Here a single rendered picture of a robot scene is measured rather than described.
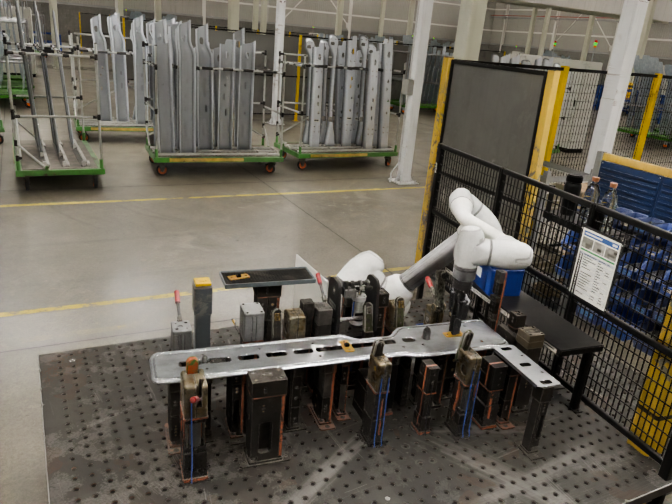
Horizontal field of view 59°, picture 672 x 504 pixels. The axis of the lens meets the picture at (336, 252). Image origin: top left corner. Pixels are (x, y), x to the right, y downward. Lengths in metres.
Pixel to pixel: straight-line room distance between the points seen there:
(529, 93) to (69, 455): 3.61
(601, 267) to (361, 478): 1.25
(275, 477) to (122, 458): 0.53
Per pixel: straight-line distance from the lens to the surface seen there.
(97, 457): 2.25
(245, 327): 2.23
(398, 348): 2.29
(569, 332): 2.65
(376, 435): 2.26
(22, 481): 3.34
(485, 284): 2.84
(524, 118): 4.52
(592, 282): 2.63
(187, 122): 8.92
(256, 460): 2.16
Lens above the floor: 2.10
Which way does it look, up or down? 20 degrees down
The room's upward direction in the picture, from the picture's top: 5 degrees clockwise
